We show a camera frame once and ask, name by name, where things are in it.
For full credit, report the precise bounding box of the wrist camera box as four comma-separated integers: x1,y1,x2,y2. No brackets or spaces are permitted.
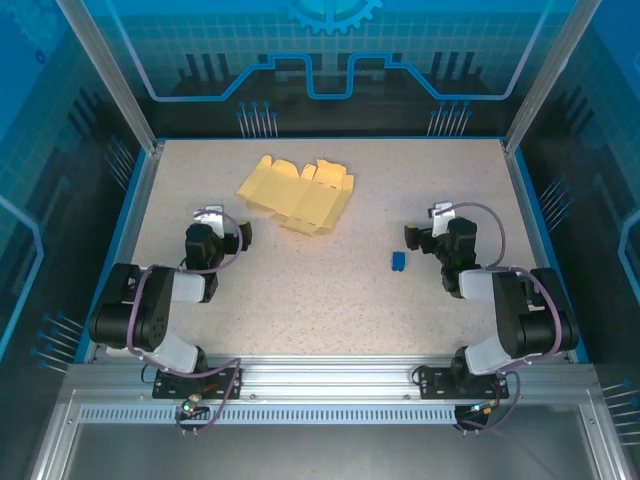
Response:
193,203,226,236
427,201,457,236

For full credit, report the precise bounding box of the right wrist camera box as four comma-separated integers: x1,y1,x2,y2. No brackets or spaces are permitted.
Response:
427,201,457,236

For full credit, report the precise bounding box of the yellow paper box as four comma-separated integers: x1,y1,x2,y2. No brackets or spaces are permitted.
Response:
236,154,356,237

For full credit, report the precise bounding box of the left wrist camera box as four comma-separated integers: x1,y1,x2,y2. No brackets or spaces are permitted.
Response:
193,203,226,236

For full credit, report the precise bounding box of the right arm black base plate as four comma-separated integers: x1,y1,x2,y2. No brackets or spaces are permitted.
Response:
413,364,510,401

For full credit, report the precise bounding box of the grey metal front panel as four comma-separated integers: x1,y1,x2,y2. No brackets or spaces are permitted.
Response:
64,422,601,480

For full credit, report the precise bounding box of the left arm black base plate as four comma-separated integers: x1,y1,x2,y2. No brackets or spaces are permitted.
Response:
152,367,245,401

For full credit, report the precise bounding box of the aluminium frame post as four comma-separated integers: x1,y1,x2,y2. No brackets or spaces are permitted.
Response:
53,0,166,156
502,0,604,156

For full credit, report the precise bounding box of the slotted grey cable duct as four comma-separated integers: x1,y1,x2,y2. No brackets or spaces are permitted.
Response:
79,405,459,425

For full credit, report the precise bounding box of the aluminium mounting rail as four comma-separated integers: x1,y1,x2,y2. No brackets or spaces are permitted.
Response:
64,354,601,401

